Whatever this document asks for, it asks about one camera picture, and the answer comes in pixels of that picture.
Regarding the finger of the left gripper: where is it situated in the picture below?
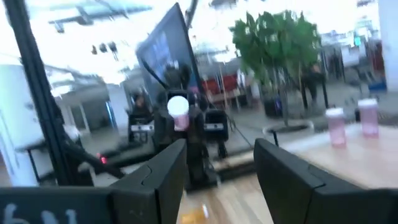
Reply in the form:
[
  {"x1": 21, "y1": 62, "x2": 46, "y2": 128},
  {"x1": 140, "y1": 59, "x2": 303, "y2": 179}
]
[
  {"x1": 153, "y1": 106, "x2": 175, "y2": 151},
  {"x1": 188, "y1": 103, "x2": 207, "y2": 151}
]

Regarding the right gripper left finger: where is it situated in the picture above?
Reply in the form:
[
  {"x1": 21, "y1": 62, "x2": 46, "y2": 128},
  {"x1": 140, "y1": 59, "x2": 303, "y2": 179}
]
[{"x1": 109, "y1": 138, "x2": 188, "y2": 224}]

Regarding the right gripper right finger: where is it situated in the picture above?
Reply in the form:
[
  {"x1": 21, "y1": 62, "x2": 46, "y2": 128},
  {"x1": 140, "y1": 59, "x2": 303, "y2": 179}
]
[{"x1": 253, "y1": 138, "x2": 331, "y2": 224}]

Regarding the pink medicine bottle white cap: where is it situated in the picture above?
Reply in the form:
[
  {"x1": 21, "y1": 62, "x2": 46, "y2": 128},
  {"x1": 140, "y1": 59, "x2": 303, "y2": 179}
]
[
  {"x1": 167, "y1": 95, "x2": 190, "y2": 131},
  {"x1": 357, "y1": 98, "x2": 379, "y2": 138},
  {"x1": 325, "y1": 108, "x2": 346, "y2": 147}
]

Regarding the small orange medicine bottle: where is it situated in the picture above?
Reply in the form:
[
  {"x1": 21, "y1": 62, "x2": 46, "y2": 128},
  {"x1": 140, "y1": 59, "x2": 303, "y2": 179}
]
[{"x1": 179, "y1": 203, "x2": 210, "y2": 224}]

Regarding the blue screen monitor on stand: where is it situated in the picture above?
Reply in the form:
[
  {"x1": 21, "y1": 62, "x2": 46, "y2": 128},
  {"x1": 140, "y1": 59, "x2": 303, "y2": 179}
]
[{"x1": 136, "y1": 2, "x2": 205, "y2": 105}]

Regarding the green plant in white pot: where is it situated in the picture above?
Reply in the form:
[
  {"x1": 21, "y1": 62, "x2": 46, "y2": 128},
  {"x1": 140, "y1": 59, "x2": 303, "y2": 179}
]
[{"x1": 229, "y1": 9, "x2": 323, "y2": 147}]

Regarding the black metal table frame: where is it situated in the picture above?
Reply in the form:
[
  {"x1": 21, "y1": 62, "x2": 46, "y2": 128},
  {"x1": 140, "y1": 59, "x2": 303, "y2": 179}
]
[{"x1": 2, "y1": 0, "x2": 74, "y2": 187}]

